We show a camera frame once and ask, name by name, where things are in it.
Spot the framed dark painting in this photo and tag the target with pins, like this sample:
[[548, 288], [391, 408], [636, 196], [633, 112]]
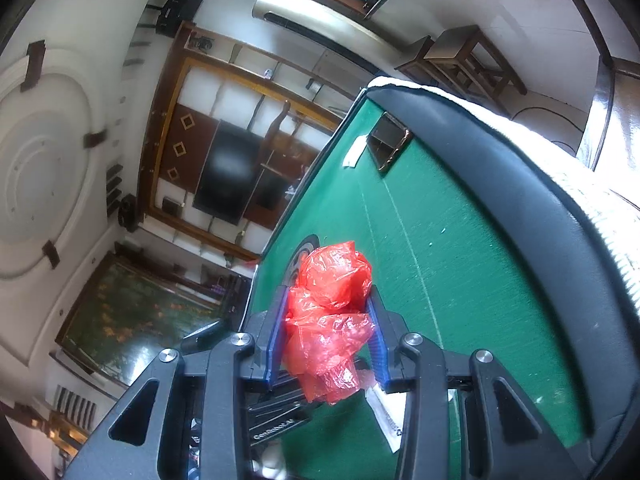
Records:
[[135, 320]]

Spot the black smartphone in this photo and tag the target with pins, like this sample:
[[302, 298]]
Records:
[[387, 140]]

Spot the black speaker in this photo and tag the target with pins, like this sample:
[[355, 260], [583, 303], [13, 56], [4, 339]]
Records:
[[177, 12]]

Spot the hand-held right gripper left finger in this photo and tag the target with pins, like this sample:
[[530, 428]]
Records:
[[275, 340]]

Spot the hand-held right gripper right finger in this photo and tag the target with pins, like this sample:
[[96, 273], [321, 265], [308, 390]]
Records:
[[378, 345]]

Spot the wooden stool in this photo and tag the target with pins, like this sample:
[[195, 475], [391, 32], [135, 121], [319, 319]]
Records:
[[465, 60]]

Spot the black television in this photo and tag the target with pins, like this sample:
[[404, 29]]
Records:
[[227, 170]]

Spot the black table centre disc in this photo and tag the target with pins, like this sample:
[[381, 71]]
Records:
[[296, 260]]

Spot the wooden chair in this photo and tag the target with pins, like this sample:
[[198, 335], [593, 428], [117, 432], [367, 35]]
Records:
[[277, 130]]

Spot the air vent grille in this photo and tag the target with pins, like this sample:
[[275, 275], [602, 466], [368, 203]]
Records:
[[75, 407]]

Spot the white air conditioner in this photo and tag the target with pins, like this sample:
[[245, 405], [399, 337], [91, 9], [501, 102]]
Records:
[[305, 12]]

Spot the golden ceiling lamp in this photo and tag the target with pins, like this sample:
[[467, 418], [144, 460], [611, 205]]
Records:
[[60, 430]]

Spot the wooden wall unit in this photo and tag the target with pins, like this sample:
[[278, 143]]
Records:
[[165, 110]]

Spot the person's left hand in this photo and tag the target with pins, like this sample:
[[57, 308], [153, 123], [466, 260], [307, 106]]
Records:
[[272, 462]]

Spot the red plastic bag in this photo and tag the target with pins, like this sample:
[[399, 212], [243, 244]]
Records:
[[325, 300]]

